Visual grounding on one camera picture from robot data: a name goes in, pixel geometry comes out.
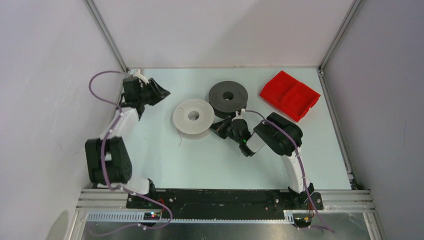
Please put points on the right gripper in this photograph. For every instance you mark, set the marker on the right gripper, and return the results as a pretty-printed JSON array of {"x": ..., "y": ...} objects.
[{"x": 219, "y": 128}]

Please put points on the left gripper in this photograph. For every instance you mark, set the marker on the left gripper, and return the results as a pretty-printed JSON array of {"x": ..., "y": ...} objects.
[{"x": 159, "y": 93}]

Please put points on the dark grey spool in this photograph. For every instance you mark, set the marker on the dark grey spool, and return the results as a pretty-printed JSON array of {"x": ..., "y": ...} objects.
[{"x": 227, "y": 97}]

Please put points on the white translucent spool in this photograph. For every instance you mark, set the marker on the white translucent spool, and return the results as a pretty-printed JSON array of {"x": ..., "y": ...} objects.
[{"x": 193, "y": 118}]

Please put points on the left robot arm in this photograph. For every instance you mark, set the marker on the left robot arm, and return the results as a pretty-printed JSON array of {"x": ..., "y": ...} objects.
[{"x": 108, "y": 161}]

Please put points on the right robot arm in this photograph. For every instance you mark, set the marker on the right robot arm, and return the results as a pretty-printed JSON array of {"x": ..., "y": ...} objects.
[{"x": 281, "y": 135}]

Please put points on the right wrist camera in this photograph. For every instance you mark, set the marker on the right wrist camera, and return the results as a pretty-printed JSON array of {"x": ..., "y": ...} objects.
[{"x": 239, "y": 114}]

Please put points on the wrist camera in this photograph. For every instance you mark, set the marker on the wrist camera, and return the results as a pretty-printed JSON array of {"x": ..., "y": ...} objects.
[
  {"x": 138, "y": 73},
  {"x": 239, "y": 114}
]

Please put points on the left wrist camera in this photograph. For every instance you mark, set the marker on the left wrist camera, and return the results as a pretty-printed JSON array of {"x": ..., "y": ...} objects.
[{"x": 138, "y": 73}]

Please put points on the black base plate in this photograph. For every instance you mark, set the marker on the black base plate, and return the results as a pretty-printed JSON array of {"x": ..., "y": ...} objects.
[{"x": 221, "y": 204}]

